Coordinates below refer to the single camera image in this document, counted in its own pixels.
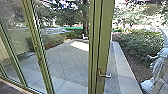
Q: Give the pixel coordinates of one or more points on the green framed glass window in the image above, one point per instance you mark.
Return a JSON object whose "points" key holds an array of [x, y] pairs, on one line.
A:
{"points": [[36, 50], [2, 71], [11, 56]]}

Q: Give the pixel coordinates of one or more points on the pale outdoor bench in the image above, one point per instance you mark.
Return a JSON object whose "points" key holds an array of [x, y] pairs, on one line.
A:
{"points": [[85, 37]]}

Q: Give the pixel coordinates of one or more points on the reddish low shrub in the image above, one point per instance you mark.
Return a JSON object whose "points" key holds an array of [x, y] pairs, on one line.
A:
{"points": [[50, 40]]}

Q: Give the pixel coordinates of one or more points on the green hedge bush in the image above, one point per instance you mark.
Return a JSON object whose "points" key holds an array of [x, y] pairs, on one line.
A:
{"points": [[140, 43]]}

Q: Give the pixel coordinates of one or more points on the leafy tree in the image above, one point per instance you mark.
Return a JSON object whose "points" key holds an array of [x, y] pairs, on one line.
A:
{"points": [[85, 20]]}

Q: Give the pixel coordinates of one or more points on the green framed glass door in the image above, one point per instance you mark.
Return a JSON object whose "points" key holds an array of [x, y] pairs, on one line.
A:
{"points": [[106, 33]]}

